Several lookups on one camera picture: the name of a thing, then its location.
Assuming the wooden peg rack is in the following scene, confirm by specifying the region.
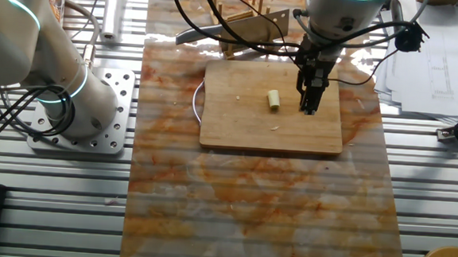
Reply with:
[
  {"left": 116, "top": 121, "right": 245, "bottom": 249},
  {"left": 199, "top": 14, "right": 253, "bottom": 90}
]
[{"left": 205, "top": 0, "right": 274, "bottom": 63}]

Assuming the pale green scallion piece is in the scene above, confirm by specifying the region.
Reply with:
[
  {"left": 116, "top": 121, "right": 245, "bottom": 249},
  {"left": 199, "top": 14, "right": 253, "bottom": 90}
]
[{"left": 266, "top": 88, "right": 282, "bottom": 111}]

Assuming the white plastic wrap roll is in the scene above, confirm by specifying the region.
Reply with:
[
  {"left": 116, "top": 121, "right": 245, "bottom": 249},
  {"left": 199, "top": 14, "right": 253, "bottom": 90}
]
[{"left": 100, "top": 0, "right": 126, "bottom": 42}]

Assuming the wooden cutting board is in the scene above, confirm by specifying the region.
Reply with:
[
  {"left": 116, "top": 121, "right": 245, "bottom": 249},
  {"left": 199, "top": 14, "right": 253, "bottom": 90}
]
[{"left": 190, "top": 57, "right": 348, "bottom": 157}]

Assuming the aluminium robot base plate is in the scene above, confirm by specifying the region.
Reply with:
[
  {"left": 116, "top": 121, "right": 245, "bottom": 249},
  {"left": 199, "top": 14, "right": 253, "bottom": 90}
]
[{"left": 26, "top": 63, "right": 137, "bottom": 157}]

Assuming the steel cleaver knife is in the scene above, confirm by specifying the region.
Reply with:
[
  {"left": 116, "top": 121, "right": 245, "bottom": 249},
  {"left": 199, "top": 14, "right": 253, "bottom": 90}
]
[{"left": 175, "top": 2, "right": 291, "bottom": 53}]

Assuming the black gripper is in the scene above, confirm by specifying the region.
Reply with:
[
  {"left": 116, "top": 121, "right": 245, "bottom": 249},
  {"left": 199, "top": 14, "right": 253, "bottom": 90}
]
[{"left": 292, "top": 33, "right": 342, "bottom": 118}]

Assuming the black cable loop bundle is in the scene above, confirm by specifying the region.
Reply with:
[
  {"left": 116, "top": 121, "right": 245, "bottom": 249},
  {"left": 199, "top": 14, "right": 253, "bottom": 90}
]
[{"left": 0, "top": 81, "right": 77, "bottom": 156}]

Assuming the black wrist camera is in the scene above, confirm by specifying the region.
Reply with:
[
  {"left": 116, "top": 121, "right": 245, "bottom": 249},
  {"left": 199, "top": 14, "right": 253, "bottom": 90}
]
[{"left": 394, "top": 21, "right": 430, "bottom": 55}]

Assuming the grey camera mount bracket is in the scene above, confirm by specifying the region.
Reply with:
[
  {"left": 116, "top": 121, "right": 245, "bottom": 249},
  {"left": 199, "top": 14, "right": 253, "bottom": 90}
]
[{"left": 385, "top": 0, "right": 406, "bottom": 25}]

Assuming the orange fruit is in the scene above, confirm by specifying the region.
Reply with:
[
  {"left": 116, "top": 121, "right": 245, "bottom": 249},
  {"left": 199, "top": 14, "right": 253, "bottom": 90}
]
[{"left": 47, "top": 0, "right": 64, "bottom": 20}]

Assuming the orange white marbled mat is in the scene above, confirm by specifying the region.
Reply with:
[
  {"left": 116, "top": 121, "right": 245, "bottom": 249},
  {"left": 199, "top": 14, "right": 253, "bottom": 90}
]
[{"left": 119, "top": 0, "right": 425, "bottom": 257}]

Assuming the stack of white papers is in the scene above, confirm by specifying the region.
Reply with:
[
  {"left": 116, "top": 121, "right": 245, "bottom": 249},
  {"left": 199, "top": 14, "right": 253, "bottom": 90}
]
[{"left": 371, "top": 0, "right": 458, "bottom": 119}]

